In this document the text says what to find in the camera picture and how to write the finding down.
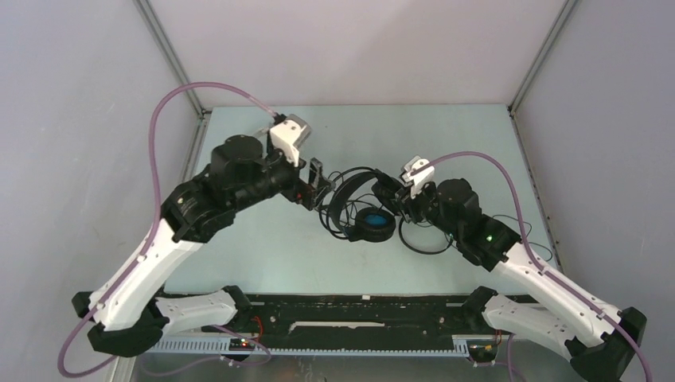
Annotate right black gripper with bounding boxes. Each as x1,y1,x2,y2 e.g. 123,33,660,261
391,177,462,241

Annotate black headphones with blue cable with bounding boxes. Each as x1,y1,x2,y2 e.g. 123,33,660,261
318,166,397,243

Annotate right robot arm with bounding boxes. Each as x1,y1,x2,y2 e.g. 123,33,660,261
373,175,646,381

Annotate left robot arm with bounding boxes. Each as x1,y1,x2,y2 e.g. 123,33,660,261
72,134,332,357

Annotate black on-ear headphones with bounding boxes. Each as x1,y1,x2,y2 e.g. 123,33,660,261
397,213,554,262

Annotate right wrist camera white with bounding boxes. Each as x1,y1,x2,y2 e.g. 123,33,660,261
400,155,435,199

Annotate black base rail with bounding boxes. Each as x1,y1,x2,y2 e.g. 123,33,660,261
225,294,507,353

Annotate white cable duct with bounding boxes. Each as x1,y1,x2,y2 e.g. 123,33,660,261
153,337,476,358

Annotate right aluminium frame post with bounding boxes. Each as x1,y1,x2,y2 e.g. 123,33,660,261
507,0,583,272

